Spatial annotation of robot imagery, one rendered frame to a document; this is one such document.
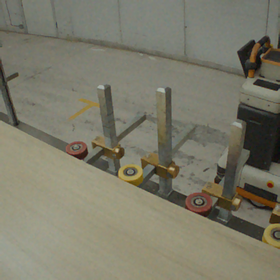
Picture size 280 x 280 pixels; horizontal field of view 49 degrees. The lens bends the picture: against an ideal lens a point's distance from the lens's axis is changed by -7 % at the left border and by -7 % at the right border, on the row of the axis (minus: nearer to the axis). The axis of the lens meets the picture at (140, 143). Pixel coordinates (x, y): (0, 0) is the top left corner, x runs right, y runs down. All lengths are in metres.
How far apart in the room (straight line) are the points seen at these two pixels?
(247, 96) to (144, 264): 1.23
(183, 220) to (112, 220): 0.20
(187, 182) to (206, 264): 1.54
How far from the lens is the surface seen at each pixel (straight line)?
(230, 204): 1.10
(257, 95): 1.81
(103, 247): 0.89
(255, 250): 0.89
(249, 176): 2.07
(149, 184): 1.32
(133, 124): 1.44
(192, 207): 0.95
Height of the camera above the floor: 1.61
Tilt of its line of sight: 37 degrees down
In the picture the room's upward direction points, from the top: 4 degrees counter-clockwise
